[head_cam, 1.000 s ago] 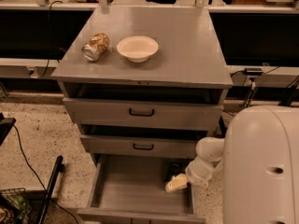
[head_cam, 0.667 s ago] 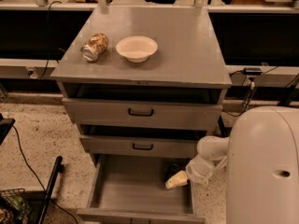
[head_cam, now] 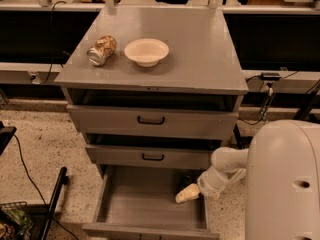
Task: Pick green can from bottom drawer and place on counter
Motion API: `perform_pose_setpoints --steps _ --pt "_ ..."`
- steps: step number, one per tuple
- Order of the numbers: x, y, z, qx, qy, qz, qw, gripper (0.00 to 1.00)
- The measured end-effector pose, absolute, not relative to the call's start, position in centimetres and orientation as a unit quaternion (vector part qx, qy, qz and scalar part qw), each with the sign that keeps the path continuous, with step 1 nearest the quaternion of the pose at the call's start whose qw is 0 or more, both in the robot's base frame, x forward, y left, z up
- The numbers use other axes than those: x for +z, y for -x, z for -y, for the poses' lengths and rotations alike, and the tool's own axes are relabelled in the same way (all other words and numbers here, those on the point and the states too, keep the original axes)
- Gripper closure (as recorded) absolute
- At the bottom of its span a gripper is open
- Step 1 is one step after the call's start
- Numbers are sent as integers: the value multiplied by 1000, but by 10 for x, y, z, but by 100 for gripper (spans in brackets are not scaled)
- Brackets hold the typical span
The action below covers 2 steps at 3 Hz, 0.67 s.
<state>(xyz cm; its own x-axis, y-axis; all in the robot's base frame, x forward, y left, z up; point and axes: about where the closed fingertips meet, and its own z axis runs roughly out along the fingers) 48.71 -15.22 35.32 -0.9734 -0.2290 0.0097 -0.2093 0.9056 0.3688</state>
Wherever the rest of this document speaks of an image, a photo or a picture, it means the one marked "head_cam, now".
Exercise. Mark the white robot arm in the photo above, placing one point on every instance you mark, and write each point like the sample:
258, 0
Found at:
281, 167

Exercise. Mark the black stand leg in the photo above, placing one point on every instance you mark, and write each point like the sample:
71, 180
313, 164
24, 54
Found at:
61, 180

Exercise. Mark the brown patterned can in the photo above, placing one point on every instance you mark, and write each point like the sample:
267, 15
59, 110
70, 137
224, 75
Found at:
101, 50

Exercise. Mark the white bowl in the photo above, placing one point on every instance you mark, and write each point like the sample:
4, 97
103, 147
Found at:
146, 52

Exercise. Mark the green soda can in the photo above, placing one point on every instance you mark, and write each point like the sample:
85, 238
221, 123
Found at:
184, 182

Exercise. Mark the grey top drawer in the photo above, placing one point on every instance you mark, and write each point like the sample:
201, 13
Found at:
153, 114

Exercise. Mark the wire basket with items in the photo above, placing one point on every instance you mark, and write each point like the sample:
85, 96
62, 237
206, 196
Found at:
15, 221

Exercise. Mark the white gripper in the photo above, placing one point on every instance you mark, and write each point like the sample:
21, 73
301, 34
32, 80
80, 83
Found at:
205, 186

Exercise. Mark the grey drawer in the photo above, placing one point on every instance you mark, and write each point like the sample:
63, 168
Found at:
138, 203
159, 152
153, 114

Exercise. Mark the grey bottom drawer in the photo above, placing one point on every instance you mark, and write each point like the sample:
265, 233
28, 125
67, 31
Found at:
138, 203

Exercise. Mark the black table leg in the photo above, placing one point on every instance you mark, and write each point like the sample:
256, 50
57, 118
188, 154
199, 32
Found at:
238, 137

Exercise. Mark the grey middle drawer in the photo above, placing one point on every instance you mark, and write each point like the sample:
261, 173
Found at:
159, 152

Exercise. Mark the black power adapter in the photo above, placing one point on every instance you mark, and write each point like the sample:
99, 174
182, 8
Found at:
270, 76

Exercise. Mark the grey drawer cabinet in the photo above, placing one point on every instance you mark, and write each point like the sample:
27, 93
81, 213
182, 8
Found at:
201, 58

